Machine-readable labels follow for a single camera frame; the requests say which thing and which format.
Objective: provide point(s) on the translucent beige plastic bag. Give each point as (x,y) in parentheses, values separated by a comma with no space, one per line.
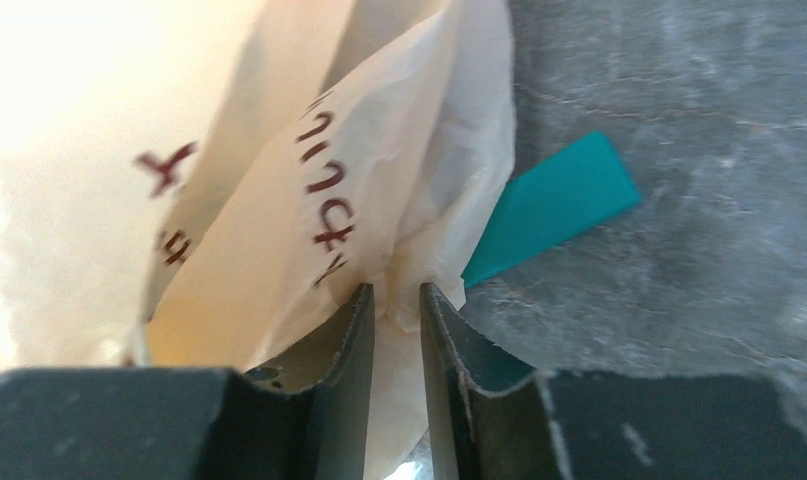
(200,184)

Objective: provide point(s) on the teal flat block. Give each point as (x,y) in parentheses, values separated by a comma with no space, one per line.
(580,187)

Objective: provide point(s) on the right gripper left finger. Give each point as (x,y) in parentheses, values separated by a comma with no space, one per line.
(300,415)

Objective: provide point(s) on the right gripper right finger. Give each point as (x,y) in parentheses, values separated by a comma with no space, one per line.
(493,416)

